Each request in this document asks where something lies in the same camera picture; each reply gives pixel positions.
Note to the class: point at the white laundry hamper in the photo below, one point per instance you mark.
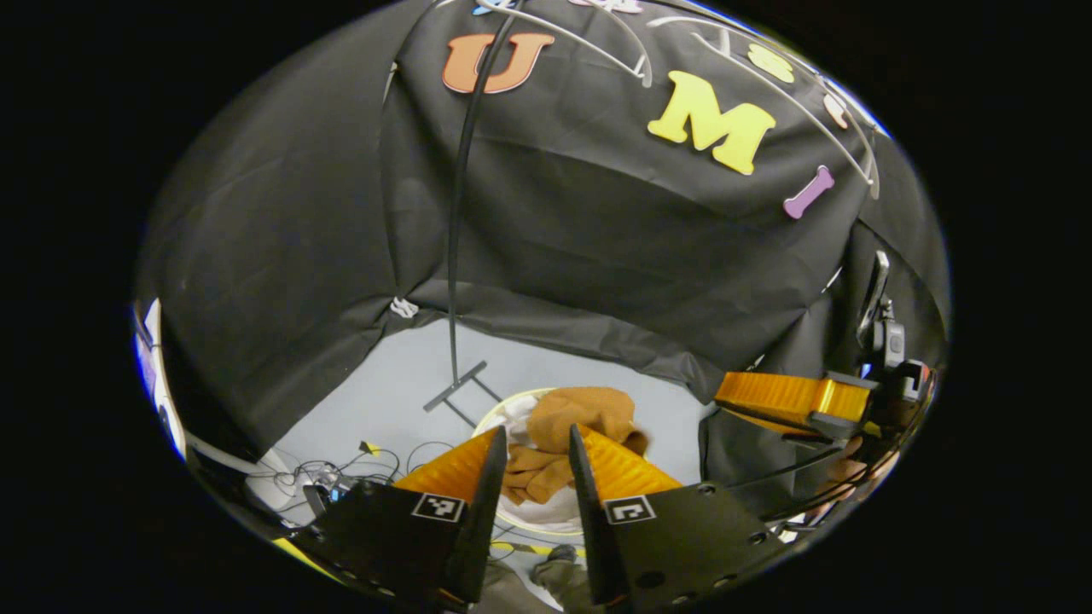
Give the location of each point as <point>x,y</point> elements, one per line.
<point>546,514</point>

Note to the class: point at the black clothes rack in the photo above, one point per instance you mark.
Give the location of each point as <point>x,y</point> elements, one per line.
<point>455,256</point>

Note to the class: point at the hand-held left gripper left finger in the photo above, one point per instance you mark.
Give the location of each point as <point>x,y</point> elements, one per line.
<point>426,546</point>

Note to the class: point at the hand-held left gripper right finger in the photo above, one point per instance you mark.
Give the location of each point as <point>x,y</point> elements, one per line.
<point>674,546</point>

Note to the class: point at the person's grey shoe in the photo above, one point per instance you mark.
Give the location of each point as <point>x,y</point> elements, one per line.
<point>559,570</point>

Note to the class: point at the brown garment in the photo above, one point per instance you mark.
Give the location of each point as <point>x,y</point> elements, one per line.
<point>580,414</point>

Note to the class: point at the white plastic hanger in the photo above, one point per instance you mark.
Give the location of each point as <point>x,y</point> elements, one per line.
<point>873,182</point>
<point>644,72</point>

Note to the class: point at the yellow floor tape strip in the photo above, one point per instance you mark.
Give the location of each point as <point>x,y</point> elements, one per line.
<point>512,547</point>

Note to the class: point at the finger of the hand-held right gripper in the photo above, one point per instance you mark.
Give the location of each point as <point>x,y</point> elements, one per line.
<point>785,396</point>

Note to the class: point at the black backdrop cloth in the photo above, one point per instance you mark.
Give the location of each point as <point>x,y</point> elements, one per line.
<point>597,256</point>

